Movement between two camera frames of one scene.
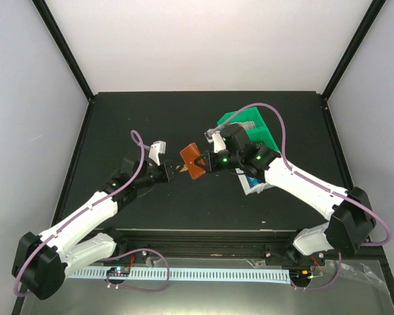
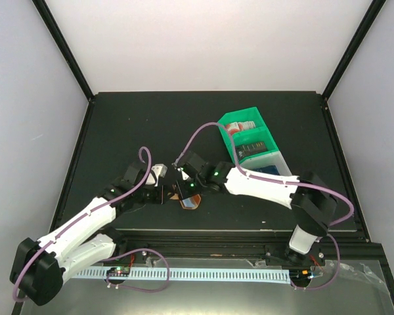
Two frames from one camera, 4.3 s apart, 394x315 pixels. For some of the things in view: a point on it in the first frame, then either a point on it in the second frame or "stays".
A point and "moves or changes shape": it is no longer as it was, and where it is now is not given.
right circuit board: (301, 276) stays
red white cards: (247, 125) stays
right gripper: (210, 163) → (183, 191)
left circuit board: (119, 272) stays
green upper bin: (251, 113) stays
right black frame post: (362, 31) stays
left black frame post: (44, 11) stays
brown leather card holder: (195, 165) moves or changes shape
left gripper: (168, 174) → (160, 199)
